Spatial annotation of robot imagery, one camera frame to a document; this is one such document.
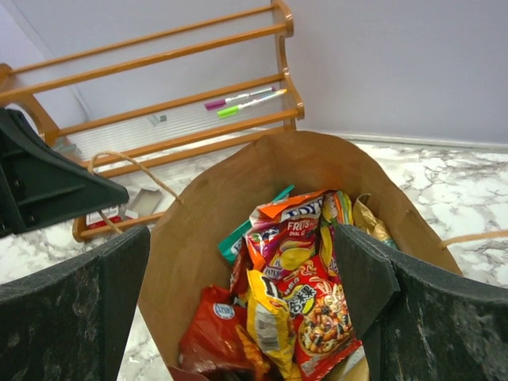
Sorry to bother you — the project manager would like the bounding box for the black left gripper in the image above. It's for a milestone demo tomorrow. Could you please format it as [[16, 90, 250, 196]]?
[[1, 108, 129, 237]]

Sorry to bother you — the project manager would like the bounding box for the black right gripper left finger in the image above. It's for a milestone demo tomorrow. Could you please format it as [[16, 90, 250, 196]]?
[[1, 226, 150, 380]]

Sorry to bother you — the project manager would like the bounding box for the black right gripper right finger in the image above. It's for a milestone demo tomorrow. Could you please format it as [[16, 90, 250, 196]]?
[[335, 225, 507, 380]]

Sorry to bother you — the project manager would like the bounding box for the red brown paper bag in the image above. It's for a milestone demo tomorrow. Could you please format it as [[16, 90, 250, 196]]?
[[138, 131, 465, 380]]

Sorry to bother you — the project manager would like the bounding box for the red Doritos chip bag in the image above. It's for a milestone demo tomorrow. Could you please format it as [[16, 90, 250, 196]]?
[[179, 286, 271, 380]]

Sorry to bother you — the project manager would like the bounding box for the red fruit candy snack bag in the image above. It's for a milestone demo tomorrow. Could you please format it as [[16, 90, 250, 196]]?
[[245, 190, 325, 280]]

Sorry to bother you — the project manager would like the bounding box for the teal snack bag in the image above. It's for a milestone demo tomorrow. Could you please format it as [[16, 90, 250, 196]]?
[[217, 184, 294, 265]]

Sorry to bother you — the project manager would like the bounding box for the red noodle snack bag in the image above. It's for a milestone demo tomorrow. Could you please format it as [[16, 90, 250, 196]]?
[[276, 256, 361, 380]]

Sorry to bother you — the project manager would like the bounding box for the gold foil snack bag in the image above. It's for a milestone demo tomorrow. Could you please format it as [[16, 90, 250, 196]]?
[[352, 194, 398, 249]]

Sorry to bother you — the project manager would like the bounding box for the yellow chip bag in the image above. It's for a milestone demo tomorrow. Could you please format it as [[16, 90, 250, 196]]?
[[246, 270, 302, 380]]

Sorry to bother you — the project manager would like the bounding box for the red white staple box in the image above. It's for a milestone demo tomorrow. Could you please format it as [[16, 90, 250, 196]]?
[[85, 186, 164, 231]]

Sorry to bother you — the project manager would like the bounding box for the grey staple strip upper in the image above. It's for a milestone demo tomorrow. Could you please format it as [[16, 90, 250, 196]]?
[[147, 114, 167, 126]]

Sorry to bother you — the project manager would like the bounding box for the orange wooden shelf rack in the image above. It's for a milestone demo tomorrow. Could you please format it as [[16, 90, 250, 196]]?
[[1, 1, 305, 241]]

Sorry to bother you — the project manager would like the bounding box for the purple cap marker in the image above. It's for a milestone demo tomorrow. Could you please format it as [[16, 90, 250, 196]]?
[[204, 87, 276, 111]]

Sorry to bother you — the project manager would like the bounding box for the green cap marker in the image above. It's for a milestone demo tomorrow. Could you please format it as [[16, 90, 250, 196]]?
[[217, 88, 287, 118]]

